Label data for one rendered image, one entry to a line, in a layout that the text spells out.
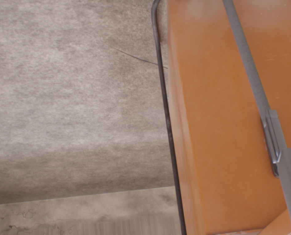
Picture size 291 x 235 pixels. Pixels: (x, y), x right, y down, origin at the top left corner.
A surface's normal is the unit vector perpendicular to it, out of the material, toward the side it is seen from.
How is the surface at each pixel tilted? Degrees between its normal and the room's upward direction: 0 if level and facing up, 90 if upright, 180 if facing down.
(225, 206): 90
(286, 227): 90
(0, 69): 0
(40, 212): 90
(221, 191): 90
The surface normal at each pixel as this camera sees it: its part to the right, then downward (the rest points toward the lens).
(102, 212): 0.03, -0.41
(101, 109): 0.11, 0.91
